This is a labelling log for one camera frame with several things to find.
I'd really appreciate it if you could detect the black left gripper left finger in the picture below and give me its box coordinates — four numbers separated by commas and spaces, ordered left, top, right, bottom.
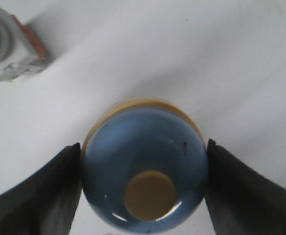
0, 143, 81, 235

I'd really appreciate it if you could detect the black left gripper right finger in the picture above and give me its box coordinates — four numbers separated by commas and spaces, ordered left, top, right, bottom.
205, 140, 286, 235

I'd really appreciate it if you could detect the green pushbutton switch white body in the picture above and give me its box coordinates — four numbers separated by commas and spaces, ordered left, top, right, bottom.
0, 8, 46, 82

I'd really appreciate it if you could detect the blue desk bell cream base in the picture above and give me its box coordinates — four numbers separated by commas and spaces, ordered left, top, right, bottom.
80, 98, 209, 235

